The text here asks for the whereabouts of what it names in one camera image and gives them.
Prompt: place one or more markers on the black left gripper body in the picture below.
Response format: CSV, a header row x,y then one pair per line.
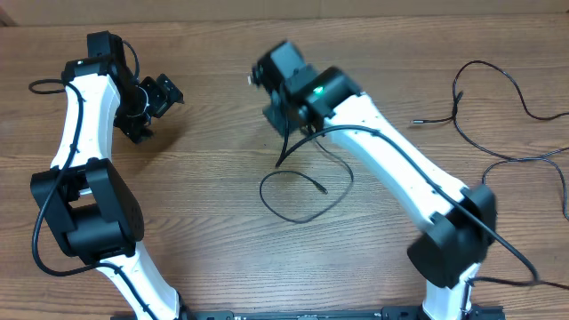
x,y
154,99

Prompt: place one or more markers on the brown cardboard wall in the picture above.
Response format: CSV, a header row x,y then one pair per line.
x,y
17,13

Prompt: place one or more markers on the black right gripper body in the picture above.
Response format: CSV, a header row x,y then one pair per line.
x,y
282,121

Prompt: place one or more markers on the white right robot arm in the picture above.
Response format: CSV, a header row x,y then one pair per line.
x,y
456,222

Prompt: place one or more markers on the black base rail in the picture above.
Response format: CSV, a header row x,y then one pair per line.
x,y
311,314

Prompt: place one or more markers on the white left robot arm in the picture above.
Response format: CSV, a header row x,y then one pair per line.
x,y
88,217

